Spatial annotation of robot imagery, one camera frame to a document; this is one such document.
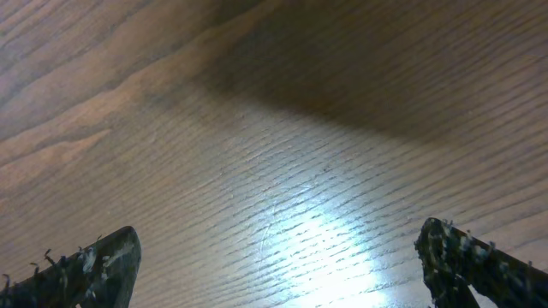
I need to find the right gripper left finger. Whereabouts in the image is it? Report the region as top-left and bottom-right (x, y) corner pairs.
(1, 226), (141, 308)

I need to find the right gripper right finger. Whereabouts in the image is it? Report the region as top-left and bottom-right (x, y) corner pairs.
(414, 217), (547, 308)

